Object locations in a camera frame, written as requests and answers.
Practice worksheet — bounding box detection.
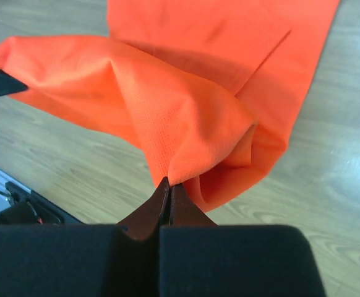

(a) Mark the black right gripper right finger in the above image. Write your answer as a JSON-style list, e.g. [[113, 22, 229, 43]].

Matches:
[[158, 185, 325, 296]]

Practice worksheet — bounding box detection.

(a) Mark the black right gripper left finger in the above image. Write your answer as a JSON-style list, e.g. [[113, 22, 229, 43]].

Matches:
[[0, 179, 170, 296]]

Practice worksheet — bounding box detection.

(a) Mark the orange t shirt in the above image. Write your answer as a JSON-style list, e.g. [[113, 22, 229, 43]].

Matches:
[[0, 1, 338, 211]]

